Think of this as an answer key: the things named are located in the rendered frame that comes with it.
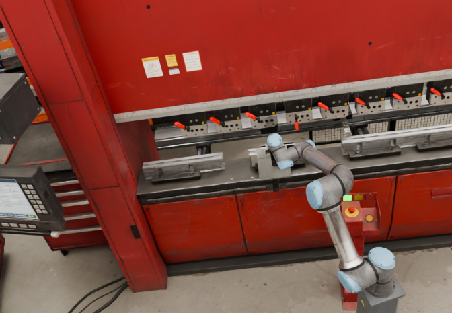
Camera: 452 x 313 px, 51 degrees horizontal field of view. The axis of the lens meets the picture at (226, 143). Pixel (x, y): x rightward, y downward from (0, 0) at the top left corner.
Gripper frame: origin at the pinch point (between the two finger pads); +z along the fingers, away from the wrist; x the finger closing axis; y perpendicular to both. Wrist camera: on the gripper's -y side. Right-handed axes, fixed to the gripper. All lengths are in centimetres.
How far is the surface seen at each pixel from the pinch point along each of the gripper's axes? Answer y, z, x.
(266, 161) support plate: -4.4, -2.7, 5.1
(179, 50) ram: 50, -52, 42
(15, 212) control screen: -22, -64, 124
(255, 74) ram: 37, -37, 5
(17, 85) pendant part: 27, -98, 103
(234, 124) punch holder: 17.0, -14.0, 20.7
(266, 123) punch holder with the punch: 15.8, -12.5, 2.5
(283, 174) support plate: -13.7, -10.7, -3.3
